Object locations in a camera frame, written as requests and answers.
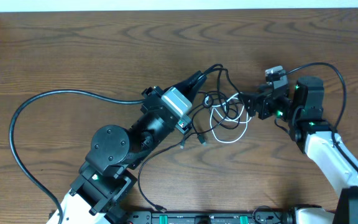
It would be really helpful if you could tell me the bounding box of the white cable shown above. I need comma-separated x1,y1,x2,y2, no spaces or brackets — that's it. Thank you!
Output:
209,92,253,144

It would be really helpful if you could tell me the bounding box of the black USB cable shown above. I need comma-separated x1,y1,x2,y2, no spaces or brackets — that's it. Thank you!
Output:
137,118,204,213

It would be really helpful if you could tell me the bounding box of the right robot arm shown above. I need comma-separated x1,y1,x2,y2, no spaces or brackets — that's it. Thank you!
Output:
239,77,358,223

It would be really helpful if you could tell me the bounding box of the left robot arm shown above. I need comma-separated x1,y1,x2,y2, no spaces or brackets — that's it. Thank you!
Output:
48,71,206,223

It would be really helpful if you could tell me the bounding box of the right camera cable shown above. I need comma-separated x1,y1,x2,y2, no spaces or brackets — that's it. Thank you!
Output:
272,62,358,190

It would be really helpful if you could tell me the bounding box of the camera cable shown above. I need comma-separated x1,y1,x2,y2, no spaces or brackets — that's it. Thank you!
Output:
9,89,145,224
272,62,358,190

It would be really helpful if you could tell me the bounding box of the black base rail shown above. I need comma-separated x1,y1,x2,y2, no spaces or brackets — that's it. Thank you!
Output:
122,207,334,224

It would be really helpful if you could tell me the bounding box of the left camera cable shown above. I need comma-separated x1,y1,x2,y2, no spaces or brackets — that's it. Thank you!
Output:
9,89,145,224

